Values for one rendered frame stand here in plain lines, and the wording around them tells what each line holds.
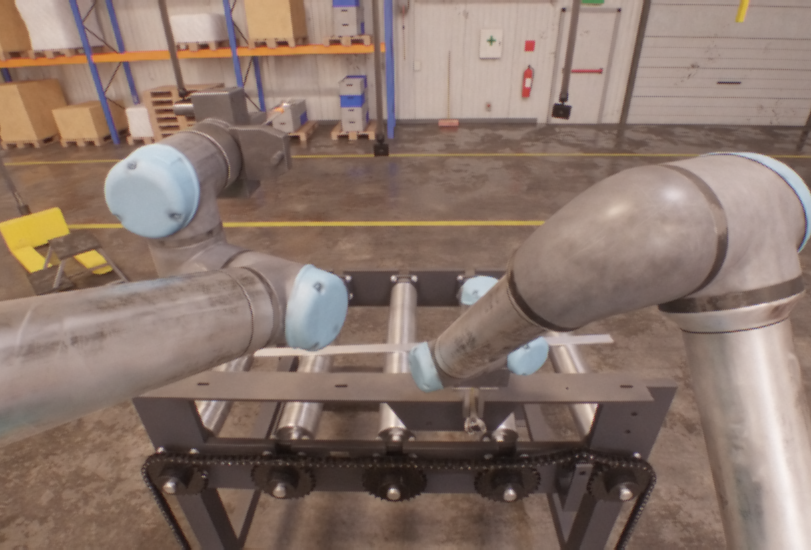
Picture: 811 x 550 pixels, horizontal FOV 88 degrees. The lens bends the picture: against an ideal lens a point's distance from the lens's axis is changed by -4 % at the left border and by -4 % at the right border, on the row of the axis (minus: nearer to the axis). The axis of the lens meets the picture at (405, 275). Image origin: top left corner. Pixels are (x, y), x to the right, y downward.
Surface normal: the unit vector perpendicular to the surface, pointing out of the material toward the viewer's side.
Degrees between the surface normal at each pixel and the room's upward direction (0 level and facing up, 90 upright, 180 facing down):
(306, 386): 0
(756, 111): 90
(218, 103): 90
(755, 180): 32
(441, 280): 90
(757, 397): 68
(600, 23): 90
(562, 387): 0
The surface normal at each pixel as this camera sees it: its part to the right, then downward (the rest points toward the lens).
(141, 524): -0.02, -0.87
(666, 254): -0.11, 0.25
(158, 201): -0.04, 0.50
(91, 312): 0.60, -0.69
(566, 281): -0.65, 0.32
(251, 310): 0.86, -0.20
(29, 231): 0.78, 0.30
